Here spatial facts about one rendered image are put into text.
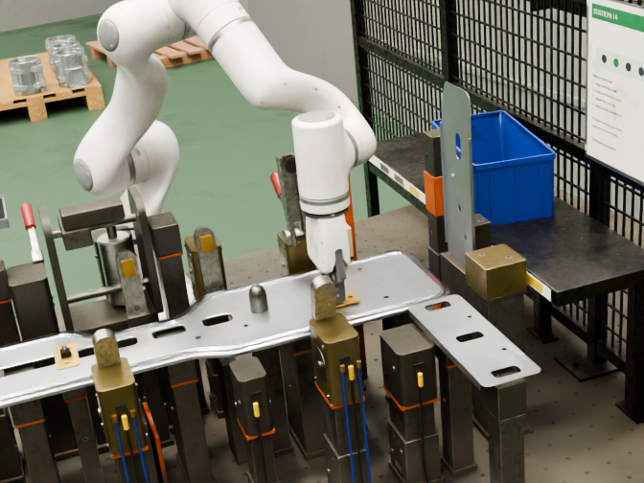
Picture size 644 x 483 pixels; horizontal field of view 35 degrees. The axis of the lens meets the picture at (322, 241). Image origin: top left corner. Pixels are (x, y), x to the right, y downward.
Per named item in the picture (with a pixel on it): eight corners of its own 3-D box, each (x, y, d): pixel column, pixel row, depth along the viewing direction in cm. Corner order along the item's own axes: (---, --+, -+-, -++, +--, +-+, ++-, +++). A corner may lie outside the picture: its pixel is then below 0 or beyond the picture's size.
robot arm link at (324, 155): (326, 176, 175) (288, 194, 169) (319, 103, 169) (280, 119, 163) (362, 186, 169) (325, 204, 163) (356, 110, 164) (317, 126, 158)
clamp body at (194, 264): (217, 421, 202) (190, 252, 187) (205, 394, 211) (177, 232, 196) (248, 412, 204) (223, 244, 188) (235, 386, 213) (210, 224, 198)
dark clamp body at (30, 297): (52, 465, 194) (7, 287, 178) (46, 432, 204) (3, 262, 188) (89, 454, 195) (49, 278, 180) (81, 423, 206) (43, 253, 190)
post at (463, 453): (452, 477, 178) (445, 335, 166) (440, 462, 182) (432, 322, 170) (477, 470, 179) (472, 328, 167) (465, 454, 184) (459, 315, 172)
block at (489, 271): (491, 445, 185) (485, 269, 171) (471, 423, 192) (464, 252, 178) (529, 433, 188) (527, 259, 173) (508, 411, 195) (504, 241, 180)
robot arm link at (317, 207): (291, 187, 172) (293, 203, 173) (308, 204, 164) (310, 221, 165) (337, 177, 174) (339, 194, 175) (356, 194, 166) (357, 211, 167)
